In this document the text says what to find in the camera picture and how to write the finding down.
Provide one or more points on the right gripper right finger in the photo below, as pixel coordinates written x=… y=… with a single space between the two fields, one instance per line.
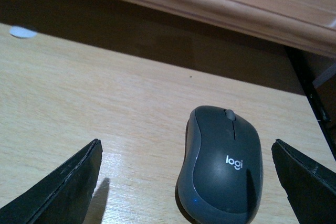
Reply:
x=310 y=186

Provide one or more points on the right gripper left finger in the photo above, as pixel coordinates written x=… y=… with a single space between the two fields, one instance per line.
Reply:
x=64 y=195

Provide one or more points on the dark grey logi mouse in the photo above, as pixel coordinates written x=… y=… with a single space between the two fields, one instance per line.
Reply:
x=221 y=177

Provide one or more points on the wooden keyboard drawer tray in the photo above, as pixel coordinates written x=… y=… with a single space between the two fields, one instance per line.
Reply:
x=58 y=95

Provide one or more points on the white round sticker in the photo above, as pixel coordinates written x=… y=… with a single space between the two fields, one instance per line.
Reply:
x=22 y=32

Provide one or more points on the black drawer slide rail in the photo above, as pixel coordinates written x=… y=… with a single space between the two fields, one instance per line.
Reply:
x=305 y=78

